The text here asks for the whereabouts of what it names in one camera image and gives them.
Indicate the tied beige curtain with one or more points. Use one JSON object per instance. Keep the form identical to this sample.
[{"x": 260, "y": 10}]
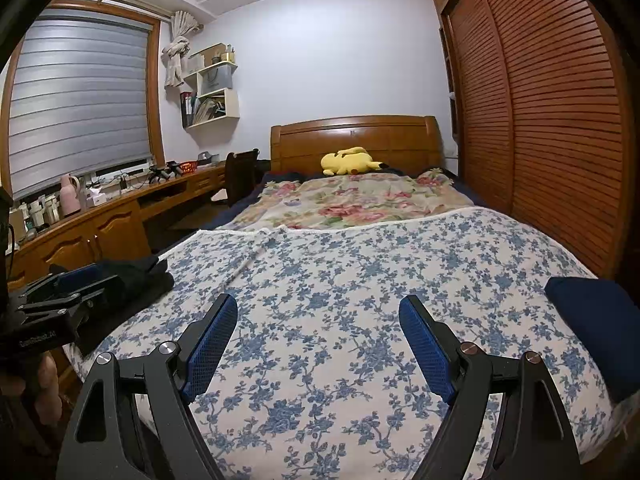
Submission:
[{"x": 175, "y": 60}]

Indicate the pink thermos jug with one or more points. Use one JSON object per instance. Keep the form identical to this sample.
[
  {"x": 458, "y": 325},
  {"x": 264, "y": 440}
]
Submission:
[{"x": 70, "y": 200}]

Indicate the person's left hand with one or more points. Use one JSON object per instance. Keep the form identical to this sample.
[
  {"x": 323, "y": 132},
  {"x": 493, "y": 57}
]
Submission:
[{"x": 50, "y": 390}]

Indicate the white wall shelf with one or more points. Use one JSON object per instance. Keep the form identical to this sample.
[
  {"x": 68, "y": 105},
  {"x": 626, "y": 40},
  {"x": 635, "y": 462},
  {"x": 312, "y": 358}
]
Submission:
[{"x": 231, "y": 105}]

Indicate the black buttoned coat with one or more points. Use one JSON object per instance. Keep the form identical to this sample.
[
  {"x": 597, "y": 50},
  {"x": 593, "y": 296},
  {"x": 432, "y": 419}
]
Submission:
[{"x": 135, "y": 285}]

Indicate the grey box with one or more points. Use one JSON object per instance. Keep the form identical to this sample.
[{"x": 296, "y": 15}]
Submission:
[{"x": 206, "y": 158}]

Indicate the red basket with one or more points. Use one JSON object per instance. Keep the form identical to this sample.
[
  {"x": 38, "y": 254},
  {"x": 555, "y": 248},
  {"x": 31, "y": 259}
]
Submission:
[{"x": 188, "y": 166}]

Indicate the wooden louvered wardrobe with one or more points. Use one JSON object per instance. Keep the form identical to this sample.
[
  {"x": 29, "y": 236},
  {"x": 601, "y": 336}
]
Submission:
[{"x": 550, "y": 135}]

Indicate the wooden headboard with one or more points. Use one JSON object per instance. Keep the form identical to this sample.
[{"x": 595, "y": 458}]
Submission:
[{"x": 390, "y": 135}]

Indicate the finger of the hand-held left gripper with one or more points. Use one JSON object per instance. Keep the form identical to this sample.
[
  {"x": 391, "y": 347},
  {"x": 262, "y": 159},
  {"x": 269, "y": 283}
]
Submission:
[
  {"x": 75, "y": 302},
  {"x": 80, "y": 277}
]

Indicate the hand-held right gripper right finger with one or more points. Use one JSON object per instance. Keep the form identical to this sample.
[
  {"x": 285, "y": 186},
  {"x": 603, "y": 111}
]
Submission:
[{"x": 427, "y": 350}]

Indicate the yellow plush toy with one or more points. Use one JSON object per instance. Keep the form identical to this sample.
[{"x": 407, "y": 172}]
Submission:
[{"x": 350, "y": 162}]

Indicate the group of white bottles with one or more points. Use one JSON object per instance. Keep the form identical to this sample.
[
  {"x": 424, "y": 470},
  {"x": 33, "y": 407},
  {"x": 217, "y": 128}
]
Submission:
[{"x": 37, "y": 212}]

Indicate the navy blue folded cloth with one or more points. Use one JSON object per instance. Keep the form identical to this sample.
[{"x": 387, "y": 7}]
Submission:
[{"x": 595, "y": 320}]

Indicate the row of binders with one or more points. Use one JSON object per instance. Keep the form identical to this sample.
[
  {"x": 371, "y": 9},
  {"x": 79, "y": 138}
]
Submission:
[{"x": 187, "y": 109}]

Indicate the white tissue box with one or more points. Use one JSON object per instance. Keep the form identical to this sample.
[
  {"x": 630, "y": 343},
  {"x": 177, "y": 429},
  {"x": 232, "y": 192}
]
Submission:
[{"x": 95, "y": 198}]

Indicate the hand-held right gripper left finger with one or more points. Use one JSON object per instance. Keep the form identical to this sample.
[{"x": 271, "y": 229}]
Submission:
[{"x": 212, "y": 350}]

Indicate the wooden desk with cabinets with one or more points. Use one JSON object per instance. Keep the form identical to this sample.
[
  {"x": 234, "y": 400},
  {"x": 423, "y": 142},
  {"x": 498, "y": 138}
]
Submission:
[{"x": 115, "y": 230}]

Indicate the dark wooden chair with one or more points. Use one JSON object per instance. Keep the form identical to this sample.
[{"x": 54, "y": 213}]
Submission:
[{"x": 242, "y": 175}]

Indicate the blue floral bedsheet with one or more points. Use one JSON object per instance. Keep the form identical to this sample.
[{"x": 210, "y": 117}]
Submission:
[{"x": 350, "y": 270}]

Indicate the grey paper bag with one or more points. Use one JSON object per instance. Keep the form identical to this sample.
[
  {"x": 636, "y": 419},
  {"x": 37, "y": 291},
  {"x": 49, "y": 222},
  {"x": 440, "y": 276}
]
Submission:
[{"x": 215, "y": 80}]

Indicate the wooden window frame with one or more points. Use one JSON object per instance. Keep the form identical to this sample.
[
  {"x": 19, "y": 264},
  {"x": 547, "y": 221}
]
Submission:
[{"x": 156, "y": 95}]

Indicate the grey window blind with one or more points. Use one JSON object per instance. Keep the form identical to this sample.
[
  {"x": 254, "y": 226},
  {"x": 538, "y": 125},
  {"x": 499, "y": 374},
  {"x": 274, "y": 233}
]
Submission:
[{"x": 80, "y": 100}]

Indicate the black stand device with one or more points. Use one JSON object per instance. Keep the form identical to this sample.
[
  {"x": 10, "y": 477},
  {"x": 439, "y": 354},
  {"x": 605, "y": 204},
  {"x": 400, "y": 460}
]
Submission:
[{"x": 164, "y": 171}]

